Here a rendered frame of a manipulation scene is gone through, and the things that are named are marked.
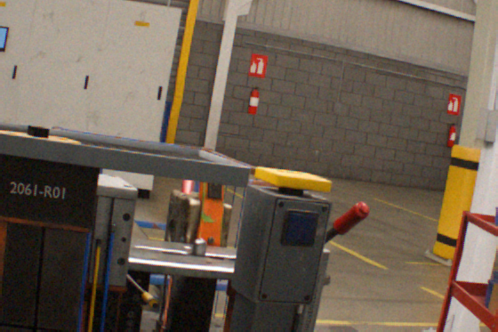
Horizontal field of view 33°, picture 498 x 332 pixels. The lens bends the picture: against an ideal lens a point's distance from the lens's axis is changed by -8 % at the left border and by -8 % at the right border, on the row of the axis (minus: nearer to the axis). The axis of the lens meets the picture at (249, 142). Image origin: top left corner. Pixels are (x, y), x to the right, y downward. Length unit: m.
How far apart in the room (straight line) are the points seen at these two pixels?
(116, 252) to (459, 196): 7.25
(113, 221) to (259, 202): 0.18
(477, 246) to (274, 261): 4.17
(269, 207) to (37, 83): 8.18
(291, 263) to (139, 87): 8.32
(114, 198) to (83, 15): 8.11
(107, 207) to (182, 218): 0.43
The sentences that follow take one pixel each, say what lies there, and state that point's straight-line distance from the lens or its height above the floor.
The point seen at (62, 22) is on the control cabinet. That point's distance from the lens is 9.04.
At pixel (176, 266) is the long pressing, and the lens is 1.15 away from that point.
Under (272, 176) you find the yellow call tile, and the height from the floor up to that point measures 1.16.
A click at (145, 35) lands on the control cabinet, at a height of 1.67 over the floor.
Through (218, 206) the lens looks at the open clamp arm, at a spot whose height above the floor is 1.05.
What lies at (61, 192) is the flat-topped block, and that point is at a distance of 0.80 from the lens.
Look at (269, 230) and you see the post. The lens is 0.88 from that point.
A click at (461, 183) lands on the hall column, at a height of 0.76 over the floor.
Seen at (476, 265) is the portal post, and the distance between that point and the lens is 5.05.
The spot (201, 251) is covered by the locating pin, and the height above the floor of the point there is 1.01.
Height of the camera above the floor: 1.23
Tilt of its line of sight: 3 degrees down
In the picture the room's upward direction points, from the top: 9 degrees clockwise
